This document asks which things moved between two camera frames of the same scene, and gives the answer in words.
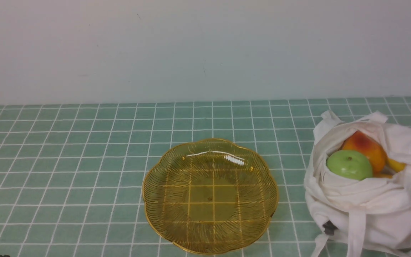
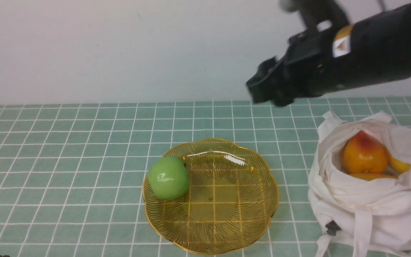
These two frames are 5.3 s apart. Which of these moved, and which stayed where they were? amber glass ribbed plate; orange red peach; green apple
Moved: green apple
Stayed: orange red peach; amber glass ribbed plate
